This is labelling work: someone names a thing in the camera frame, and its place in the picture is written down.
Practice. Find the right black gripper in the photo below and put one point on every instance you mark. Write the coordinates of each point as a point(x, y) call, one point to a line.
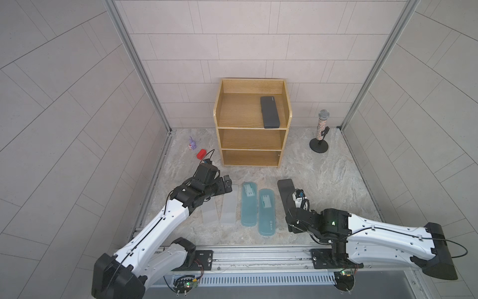
point(291, 228)

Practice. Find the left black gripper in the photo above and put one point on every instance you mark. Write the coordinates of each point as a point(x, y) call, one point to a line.
point(222, 189)

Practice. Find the teal pencil case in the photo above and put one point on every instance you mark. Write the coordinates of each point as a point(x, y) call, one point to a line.
point(249, 204)
point(266, 213)

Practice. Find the black pencil case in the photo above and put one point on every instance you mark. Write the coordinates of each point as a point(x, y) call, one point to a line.
point(269, 112)
point(286, 187)

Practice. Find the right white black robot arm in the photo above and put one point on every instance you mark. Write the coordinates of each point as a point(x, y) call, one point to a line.
point(355, 240)

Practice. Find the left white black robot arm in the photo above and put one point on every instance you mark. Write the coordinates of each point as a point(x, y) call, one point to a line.
point(131, 270)

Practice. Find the right frosted white pencil case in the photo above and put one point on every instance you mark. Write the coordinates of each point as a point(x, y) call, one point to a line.
point(229, 206)

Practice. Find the frosted white pencil case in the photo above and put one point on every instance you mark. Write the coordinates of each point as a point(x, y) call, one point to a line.
point(229, 206)
point(209, 212)

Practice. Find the left frosted white pencil case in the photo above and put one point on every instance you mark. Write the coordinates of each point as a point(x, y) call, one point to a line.
point(209, 212)

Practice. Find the wooden three-tier shelf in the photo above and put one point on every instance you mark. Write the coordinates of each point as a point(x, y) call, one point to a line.
point(243, 140)

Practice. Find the red block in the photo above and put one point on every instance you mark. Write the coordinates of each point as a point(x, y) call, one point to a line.
point(201, 154)

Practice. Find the purple toy figure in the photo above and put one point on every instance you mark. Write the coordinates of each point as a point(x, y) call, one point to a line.
point(192, 144)

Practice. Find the candy tube on black stand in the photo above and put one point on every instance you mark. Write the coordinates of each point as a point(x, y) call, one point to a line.
point(319, 144)

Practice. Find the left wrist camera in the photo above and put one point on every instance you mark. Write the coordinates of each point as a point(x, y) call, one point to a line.
point(206, 172)

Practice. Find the aluminium mounting rail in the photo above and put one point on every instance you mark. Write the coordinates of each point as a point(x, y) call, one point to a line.
point(284, 260)

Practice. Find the right circuit board with wires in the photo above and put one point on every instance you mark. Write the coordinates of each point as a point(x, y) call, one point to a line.
point(344, 280)

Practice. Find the circuit board with wires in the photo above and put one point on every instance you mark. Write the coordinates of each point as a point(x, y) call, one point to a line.
point(344, 280)
point(184, 284)

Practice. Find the left circuit board with wires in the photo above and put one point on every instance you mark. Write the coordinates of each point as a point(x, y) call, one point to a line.
point(184, 284)

